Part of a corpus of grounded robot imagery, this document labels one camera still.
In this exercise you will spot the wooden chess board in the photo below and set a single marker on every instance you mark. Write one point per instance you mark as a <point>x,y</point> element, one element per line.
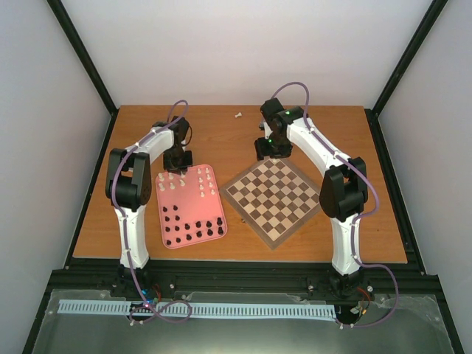
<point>274,200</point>

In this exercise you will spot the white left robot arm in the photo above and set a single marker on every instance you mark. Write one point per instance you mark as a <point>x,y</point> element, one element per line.
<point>128,183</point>

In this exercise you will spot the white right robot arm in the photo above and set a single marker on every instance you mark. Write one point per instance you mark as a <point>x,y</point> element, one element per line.
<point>343,193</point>

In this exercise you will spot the light blue cable duct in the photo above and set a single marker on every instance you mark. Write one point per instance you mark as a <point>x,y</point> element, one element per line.
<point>199,310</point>

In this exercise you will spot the black aluminium frame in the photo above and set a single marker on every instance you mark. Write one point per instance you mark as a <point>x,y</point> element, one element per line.
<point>95,274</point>

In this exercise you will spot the pink plastic tray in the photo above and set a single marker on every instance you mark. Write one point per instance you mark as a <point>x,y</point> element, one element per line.
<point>194,212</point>

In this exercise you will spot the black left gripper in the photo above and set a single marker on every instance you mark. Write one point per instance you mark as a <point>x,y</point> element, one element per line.
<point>176,169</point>

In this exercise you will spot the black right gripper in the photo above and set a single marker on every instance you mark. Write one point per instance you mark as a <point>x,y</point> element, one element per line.
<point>261,151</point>

